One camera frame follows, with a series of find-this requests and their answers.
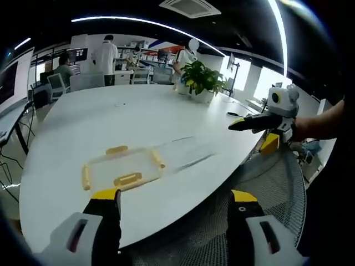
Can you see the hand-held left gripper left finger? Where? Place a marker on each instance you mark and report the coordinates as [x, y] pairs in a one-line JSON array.
[[83, 232]]

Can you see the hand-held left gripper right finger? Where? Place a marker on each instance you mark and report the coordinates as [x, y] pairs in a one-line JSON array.
[[249, 230]]

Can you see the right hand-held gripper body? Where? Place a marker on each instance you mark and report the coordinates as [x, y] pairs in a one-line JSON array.
[[281, 102]]

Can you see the clear lid with yellow buckles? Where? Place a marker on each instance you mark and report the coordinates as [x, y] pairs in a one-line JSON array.
[[122, 169]]

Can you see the grey mesh office chair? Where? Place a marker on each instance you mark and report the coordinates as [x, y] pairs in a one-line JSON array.
[[249, 180]]

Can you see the white plant pot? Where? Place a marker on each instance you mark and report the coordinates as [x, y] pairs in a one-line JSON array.
[[201, 95]]

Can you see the straight ceiling light strip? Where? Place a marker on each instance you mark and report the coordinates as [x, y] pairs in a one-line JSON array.
[[280, 33]]

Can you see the green potted plant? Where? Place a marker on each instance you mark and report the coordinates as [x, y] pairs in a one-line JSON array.
[[202, 76]]

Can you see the clear plastic container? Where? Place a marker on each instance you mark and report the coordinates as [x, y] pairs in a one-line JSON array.
[[185, 155]]

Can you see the background storage shelves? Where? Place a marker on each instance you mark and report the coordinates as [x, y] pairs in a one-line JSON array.
[[147, 54]]

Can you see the grey desk with black legs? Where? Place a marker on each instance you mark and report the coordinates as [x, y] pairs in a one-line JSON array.
[[12, 122]]

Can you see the ceiling air vent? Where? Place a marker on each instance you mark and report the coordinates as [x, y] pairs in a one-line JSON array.
[[190, 7]]

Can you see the curved ceiling light strip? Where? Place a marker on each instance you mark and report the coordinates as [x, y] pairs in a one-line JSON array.
[[155, 23]]

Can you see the white mesh chair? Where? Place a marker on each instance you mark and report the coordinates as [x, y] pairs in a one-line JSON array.
[[56, 84]]

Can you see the grey chair back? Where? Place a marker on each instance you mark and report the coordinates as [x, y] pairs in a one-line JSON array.
[[87, 81]]

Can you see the short ceiling light strip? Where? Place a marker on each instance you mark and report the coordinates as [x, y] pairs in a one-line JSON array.
[[22, 43]]

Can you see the large wall screen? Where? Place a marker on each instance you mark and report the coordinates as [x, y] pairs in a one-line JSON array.
[[12, 80]]

